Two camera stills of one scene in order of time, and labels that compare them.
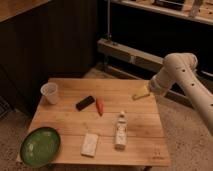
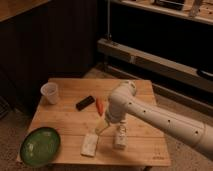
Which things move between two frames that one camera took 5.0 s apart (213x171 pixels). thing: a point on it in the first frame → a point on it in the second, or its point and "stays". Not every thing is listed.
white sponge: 89,145 stays
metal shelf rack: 140,34 stays
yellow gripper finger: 143,92 → 101,124
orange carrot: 100,105 stays
